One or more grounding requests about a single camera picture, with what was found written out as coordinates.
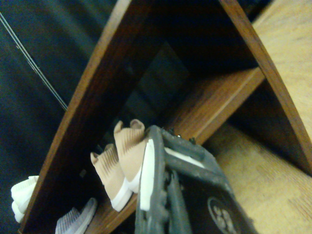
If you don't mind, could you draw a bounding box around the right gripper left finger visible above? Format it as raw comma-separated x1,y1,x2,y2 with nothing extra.
135,125,235,234

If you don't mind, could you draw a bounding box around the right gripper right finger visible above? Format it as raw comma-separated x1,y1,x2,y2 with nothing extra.
166,170,195,234

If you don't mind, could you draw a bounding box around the tan shoe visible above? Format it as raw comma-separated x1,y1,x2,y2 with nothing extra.
90,143,134,212
113,118,147,194

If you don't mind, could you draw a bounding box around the brown shoe rack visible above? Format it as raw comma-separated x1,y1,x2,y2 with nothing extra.
18,0,312,234

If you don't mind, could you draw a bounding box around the lavender shoe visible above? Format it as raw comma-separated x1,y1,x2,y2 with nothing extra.
55,197,98,234

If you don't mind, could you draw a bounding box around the white shoe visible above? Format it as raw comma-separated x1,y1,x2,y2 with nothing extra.
11,202,25,224
10,175,39,212

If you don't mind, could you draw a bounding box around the black curtain stand pole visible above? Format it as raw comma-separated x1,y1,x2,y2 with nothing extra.
0,11,68,110

